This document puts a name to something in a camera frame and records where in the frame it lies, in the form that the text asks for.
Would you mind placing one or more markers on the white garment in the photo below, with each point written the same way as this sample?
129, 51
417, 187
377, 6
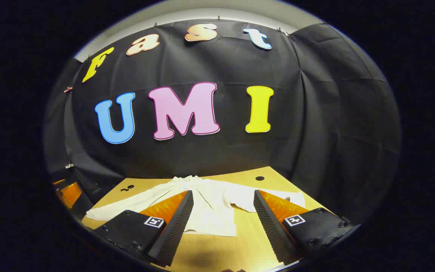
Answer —
210, 211

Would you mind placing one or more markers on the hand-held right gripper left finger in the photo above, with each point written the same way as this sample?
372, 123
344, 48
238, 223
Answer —
172, 230

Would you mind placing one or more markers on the black backdrop cloth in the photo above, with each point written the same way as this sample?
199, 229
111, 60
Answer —
221, 158

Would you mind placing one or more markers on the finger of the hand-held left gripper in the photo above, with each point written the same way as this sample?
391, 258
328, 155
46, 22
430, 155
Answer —
70, 194

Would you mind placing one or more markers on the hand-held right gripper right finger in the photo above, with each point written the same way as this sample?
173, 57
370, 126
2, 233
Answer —
272, 226

